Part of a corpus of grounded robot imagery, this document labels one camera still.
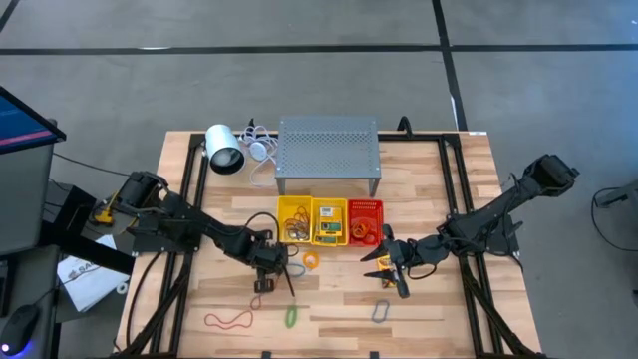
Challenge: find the white lamp cable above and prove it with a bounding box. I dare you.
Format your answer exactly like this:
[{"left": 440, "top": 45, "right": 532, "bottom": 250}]
[{"left": 237, "top": 124, "right": 280, "bottom": 188}]

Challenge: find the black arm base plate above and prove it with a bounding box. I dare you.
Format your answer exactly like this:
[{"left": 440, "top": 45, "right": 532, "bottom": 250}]
[
  {"left": 447, "top": 212, "right": 519, "bottom": 254},
  {"left": 132, "top": 223, "right": 204, "bottom": 254}
]

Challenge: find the large red rubber band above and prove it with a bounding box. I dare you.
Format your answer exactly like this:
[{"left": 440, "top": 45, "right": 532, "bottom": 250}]
[{"left": 202, "top": 309, "right": 255, "bottom": 331}]

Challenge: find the yellow coil keychain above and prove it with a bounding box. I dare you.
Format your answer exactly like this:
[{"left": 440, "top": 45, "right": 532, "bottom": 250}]
[{"left": 350, "top": 218, "right": 374, "bottom": 240}]

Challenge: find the brown rubber band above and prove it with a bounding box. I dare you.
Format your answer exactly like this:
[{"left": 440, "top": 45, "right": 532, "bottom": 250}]
[{"left": 283, "top": 213, "right": 310, "bottom": 243}]

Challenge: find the black computer mouse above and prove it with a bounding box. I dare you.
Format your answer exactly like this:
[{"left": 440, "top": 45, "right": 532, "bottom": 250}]
[{"left": 0, "top": 302, "right": 42, "bottom": 358}]

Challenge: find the grey perforated metal shelf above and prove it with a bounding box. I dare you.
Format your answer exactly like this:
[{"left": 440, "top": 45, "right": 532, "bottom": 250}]
[{"left": 275, "top": 115, "right": 384, "bottom": 196}]

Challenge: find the grey floor stand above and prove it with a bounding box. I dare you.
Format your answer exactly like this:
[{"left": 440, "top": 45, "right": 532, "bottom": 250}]
[{"left": 592, "top": 179, "right": 638, "bottom": 210}]

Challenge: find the black stand beam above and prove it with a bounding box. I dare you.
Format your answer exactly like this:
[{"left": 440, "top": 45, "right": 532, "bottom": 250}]
[{"left": 39, "top": 186, "right": 136, "bottom": 276}]

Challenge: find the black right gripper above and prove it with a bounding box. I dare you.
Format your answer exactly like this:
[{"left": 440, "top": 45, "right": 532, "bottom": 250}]
[{"left": 359, "top": 223, "right": 421, "bottom": 301}]

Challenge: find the yellow plastic basket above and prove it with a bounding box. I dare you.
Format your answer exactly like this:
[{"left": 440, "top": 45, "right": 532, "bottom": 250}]
[
  {"left": 311, "top": 196, "right": 349, "bottom": 247},
  {"left": 275, "top": 195, "right": 314, "bottom": 245}
]

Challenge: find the monitor with blue screen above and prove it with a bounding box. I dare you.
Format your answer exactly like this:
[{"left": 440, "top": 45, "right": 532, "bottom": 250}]
[{"left": 0, "top": 85, "right": 68, "bottom": 156}]

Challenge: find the white paper sheet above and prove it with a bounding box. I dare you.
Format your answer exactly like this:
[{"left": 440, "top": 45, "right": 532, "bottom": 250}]
[{"left": 56, "top": 233, "right": 132, "bottom": 314}]

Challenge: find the red plastic basket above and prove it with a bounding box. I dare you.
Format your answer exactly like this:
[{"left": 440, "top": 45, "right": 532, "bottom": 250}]
[{"left": 345, "top": 198, "right": 385, "bottom": 248}]

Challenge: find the white cylindrical spot lamp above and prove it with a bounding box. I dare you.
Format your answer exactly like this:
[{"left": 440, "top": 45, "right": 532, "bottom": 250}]
[{"left": 203, "top": 123, "right": 246, "bottom": 176}]

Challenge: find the black floor cable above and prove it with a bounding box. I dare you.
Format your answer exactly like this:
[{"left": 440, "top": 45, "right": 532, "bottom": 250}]
[{"left": 590, "top": 186, "right": 638, "bottom": 253}]

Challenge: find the grey cabinet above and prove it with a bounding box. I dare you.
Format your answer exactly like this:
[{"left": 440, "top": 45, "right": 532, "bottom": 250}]
[{"left": 0, "top": 142, "right": 56, "bottom": 258}]

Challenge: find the dark grey desk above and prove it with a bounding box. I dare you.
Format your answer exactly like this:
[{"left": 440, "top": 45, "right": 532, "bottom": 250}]
[{"left": 0, "top": 243, "right": 64, "bottom": 359}]

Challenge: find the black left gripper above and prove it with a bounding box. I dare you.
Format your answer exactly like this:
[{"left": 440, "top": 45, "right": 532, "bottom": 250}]
[{"left": 247, "top": 228, "right": 297, "bottom": 300}]

